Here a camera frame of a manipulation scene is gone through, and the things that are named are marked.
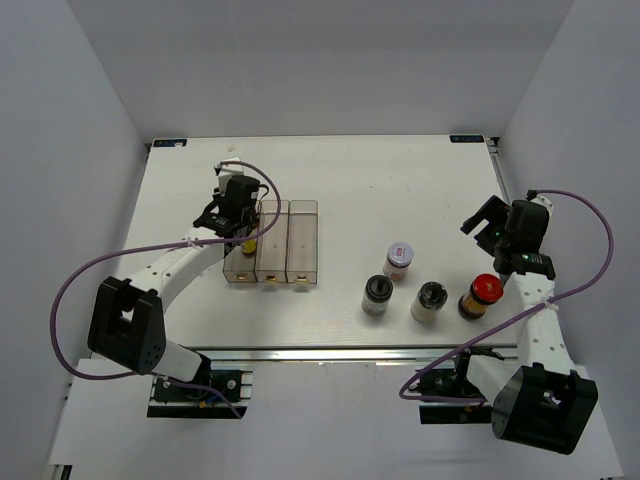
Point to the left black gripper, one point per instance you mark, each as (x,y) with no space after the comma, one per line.
(217,198)

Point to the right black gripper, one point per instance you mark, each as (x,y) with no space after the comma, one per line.
(496,212)

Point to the small yellow label bottle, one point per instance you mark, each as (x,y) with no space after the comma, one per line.
(249,247)

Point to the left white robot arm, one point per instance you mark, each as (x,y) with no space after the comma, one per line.
(128,325)

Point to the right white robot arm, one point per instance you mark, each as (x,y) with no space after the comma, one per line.
(541,401)

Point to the middle clear organizer bin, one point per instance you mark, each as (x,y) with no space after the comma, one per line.
(270,265)

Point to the clear organizer bin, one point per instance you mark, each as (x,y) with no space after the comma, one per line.
(238,268)
(270,265)
(302,243)

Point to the left clear organizer bin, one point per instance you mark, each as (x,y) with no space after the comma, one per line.
(238,268)

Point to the right clear organizer bin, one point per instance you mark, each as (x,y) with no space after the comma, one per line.
(302,243)

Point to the red lid brown jar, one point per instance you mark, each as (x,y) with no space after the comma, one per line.
(484,291)

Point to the right blue table label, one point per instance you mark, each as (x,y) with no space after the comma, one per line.
(466,138)

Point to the blue table label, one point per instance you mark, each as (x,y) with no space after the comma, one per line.
(169,143)
(466,138)

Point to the white lid sauce jar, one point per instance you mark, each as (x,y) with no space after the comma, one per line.
(398,260)

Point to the black grinder white bottle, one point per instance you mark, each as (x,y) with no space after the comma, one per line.
(429,301)

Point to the left blue table label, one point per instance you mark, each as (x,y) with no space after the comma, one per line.
(169,143)

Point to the black lid spice jar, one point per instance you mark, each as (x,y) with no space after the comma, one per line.
(377,294)

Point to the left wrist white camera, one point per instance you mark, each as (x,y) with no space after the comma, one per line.
(226,169)

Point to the wrist white camera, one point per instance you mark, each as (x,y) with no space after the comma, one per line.
(226,169)
(537,197)

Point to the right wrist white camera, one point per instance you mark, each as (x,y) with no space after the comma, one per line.
(537,197)

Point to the aluminium table front rail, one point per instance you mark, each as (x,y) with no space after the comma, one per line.
(401,354)

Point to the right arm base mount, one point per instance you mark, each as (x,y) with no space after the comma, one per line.
(458,401)

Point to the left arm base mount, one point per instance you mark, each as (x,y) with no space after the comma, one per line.
(223,394)

